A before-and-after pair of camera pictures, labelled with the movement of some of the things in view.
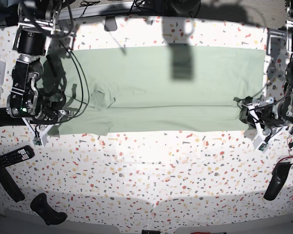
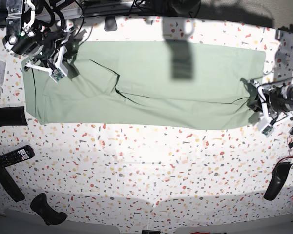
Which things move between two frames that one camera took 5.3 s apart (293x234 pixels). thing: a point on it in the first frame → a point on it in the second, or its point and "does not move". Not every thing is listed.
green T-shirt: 123,91 does not move
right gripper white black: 263,117 → 266,125
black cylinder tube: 0,117 does not move
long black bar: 5,177 does not move
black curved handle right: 279,175 does not move
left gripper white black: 38,127 → 57,71
